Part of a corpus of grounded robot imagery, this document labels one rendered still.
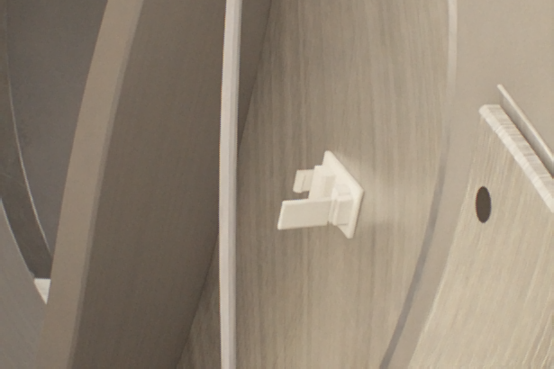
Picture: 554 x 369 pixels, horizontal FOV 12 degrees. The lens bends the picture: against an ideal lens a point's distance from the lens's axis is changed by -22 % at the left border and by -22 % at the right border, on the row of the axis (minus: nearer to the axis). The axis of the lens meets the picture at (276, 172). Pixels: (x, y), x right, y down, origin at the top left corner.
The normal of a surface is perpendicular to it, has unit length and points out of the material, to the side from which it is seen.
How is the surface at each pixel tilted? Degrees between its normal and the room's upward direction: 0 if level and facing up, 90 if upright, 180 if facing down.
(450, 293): 90
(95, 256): 123
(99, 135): 90
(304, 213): 115
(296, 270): 90
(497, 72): 90
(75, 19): 66
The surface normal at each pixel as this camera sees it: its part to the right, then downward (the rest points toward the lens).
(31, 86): 0.41, -0.40
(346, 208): 0.44, 0.50
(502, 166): -0.88, 0.07
